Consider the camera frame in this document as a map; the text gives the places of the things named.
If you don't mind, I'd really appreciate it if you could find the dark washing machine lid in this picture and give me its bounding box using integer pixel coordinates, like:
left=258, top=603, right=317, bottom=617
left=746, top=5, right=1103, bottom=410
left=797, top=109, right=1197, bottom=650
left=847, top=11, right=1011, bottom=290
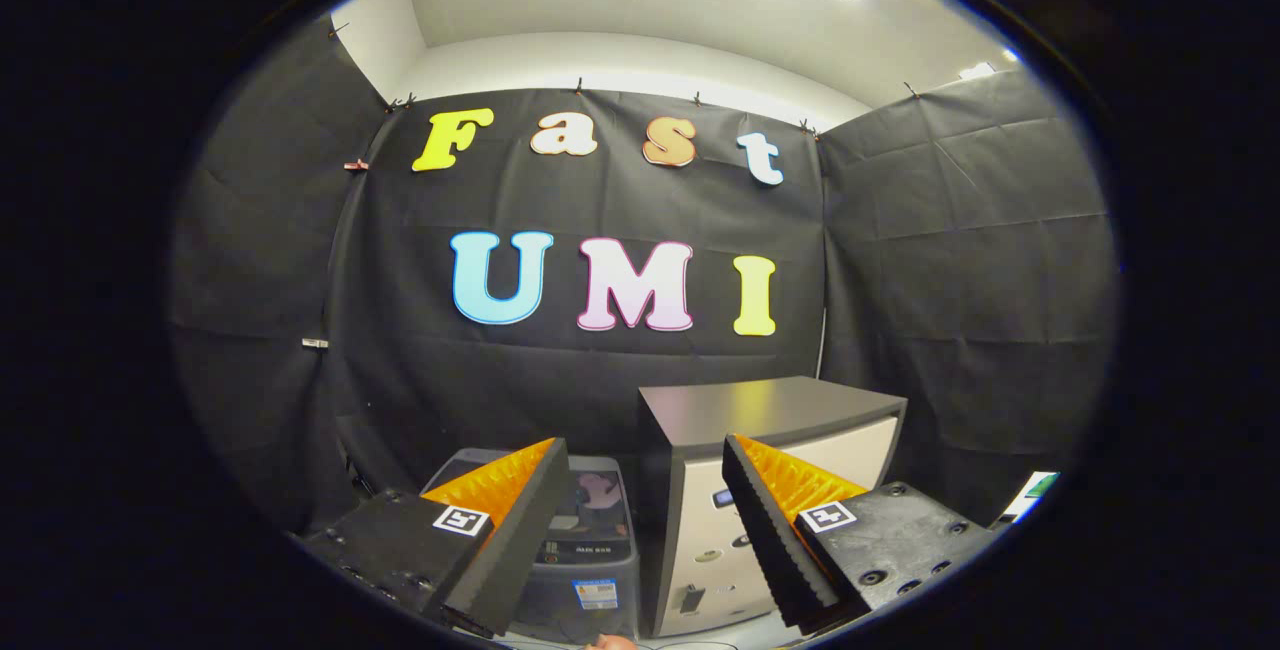
left=422, top=447, right=637, bottom=567

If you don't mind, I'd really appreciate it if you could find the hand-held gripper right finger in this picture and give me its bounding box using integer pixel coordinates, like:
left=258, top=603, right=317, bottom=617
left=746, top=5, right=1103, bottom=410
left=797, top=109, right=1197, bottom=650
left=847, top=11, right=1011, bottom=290
left=722, top=433, right=1001, bottom=633

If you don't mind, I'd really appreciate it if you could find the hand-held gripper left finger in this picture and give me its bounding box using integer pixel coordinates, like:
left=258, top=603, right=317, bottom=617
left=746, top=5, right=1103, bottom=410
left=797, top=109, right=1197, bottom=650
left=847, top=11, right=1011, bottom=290
left=300, top=437, right=574, bottom=639

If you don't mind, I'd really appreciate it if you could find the white printed sheet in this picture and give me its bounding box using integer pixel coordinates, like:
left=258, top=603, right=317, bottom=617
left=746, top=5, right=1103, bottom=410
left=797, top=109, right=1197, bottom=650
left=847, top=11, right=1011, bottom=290
left=1000, top=470, right=1059, bottom=524

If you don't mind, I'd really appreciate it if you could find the beige cabinet with dark top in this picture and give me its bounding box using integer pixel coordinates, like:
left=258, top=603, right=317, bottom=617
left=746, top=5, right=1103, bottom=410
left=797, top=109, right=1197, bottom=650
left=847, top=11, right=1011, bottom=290
left=638, top=376, right=909, bottom=639

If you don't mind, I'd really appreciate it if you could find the black backdrop cloth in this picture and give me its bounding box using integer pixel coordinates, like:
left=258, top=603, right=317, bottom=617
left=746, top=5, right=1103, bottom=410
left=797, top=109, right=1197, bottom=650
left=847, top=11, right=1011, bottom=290
left=170, top=18, right=1116, bottom=531

